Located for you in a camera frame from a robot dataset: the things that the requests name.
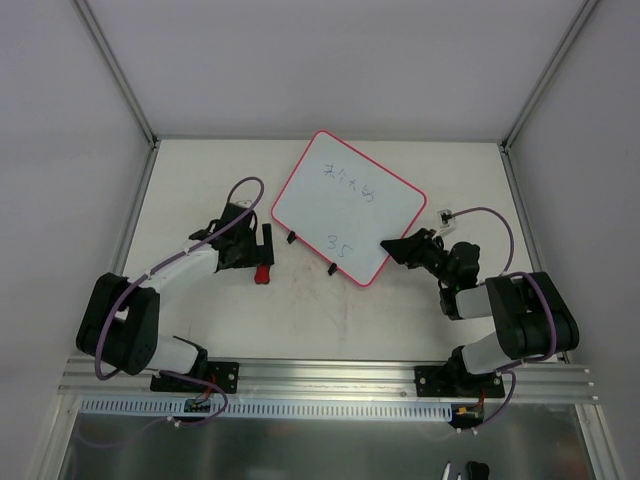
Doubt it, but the red whiteboard eraser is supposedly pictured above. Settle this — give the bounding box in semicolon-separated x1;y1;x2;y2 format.
254;265;271;285

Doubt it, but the pink framed whiteboard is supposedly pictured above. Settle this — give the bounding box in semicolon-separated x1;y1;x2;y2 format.
271;130;428;287

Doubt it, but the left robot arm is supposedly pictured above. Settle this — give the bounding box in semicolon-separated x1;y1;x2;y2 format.
76;203;275;390

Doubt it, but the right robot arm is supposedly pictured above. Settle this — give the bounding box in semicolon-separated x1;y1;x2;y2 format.
381;229;579;398

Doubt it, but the black object bottom edge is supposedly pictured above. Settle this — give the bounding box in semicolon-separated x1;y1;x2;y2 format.
467;461;490;480

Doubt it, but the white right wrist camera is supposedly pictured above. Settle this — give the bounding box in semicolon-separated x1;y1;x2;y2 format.
436;209;457;237

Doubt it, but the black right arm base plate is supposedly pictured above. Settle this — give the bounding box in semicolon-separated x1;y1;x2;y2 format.
413;365;505;399

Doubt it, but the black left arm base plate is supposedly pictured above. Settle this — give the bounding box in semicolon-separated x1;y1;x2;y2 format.
150;360;240;394

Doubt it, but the aluminium mounting rail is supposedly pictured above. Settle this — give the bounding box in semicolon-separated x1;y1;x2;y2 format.
57;354;602;404

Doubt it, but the slotted white cable duct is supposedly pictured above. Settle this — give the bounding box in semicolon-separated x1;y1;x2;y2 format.
80;396;453;423

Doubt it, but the left aluminium frame post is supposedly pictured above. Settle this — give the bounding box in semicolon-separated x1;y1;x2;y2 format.
70;0;158;147

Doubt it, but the aluminium frame post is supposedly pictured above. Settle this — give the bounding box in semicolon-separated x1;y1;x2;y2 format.
70;0;158;147
500;0;600;152

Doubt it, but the right aluminium frame post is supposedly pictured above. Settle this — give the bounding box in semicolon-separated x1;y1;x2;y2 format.
500;0;600;152

